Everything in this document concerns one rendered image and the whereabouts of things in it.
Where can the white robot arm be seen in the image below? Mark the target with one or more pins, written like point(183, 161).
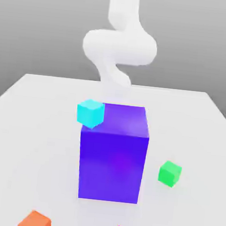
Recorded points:
point(120, 47)

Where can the small orange cube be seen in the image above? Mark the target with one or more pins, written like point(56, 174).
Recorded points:
point(35, 222)

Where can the small cyan cube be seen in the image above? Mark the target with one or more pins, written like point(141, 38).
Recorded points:
point(90, 113)

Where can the large purple box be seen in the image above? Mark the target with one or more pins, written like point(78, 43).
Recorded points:
point(111, 164)

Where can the small green cube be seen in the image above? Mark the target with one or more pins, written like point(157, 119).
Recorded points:
point(169, 174)

